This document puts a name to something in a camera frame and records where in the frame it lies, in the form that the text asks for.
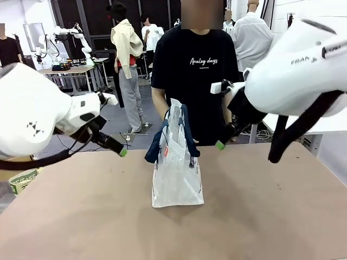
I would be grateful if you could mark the person in black T-shirt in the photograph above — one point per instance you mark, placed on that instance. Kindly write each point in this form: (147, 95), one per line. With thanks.
(195, 81)

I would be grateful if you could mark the background work table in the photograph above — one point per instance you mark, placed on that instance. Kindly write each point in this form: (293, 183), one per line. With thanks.
(67, 70)

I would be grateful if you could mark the grey framed board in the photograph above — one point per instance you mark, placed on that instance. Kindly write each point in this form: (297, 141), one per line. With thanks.
(33, 36)

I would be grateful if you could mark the cardboard box with green print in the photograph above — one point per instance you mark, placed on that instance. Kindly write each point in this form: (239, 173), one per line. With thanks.
(24, 181)

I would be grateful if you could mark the white side table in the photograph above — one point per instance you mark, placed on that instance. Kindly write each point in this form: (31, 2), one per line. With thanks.
(311, 124)

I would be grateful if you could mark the person's right forearm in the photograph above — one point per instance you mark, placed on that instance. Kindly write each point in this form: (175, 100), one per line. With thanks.
(160, 103)

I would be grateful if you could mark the person's left forearm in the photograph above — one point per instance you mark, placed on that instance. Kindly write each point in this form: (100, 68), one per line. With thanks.
(225, 113)

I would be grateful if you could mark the bystander in white T-shirt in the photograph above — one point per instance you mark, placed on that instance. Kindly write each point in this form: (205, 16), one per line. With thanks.
(150, 32)

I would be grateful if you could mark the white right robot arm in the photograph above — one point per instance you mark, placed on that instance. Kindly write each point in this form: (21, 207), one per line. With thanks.
(292, 81)

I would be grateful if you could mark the person's right hand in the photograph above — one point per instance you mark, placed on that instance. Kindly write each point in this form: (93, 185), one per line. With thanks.
(195, 141)

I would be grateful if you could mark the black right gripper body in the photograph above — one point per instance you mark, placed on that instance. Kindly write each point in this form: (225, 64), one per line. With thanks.
(245, 109)

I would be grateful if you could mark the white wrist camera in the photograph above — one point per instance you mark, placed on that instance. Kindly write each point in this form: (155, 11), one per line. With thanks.
(111, 98)
(218, 87)

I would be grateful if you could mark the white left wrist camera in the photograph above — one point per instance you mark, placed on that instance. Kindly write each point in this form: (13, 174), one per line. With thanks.
(111, 98)

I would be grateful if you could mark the bystander in black shirt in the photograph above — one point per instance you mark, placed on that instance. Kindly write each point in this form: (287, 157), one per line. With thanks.
(8, 51)

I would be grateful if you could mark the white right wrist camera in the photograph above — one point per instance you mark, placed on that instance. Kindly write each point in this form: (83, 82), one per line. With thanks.
(218, 87)

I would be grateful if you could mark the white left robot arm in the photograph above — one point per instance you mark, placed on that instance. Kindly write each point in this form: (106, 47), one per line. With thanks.
(32, 103)

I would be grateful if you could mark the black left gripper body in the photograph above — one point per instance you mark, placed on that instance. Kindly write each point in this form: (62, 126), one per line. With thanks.
(90, 130)

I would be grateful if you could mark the flat mannequin stand base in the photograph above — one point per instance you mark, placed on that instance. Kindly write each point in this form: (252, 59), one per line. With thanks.
(138, 132)

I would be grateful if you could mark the mannequin with cream jacket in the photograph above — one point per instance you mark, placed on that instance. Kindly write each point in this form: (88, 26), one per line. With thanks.
(126, 46)

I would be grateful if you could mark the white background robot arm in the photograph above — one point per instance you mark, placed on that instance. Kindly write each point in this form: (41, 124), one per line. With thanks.
(86, 48)
(43, 40)

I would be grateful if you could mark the bystander in white dress shirt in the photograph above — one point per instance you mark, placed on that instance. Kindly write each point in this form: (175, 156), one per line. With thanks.
(252, 40)

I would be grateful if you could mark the distant bystander in pale top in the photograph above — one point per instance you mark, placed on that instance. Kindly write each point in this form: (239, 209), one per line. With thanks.
(228, 25)

